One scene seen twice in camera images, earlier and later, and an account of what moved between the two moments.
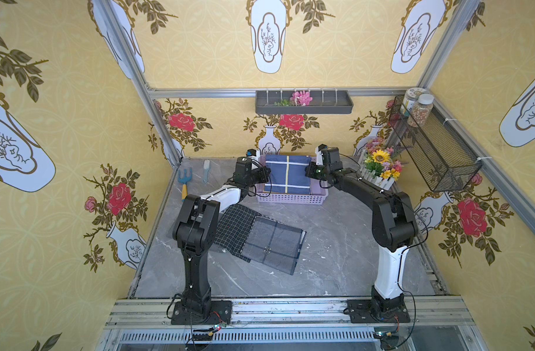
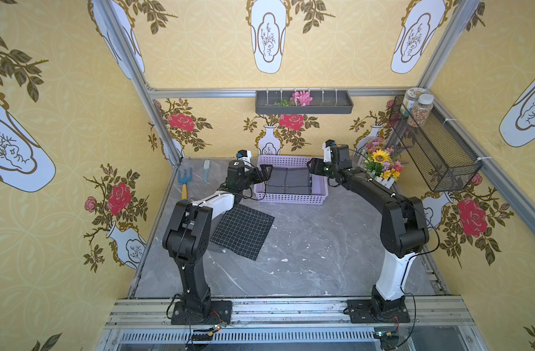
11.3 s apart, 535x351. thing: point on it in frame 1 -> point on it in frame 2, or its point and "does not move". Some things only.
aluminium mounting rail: (293, 311) does not move
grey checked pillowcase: (274, 244) -> (289, 180)
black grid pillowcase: (234, 227) does not move
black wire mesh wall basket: (437, 151) does not move
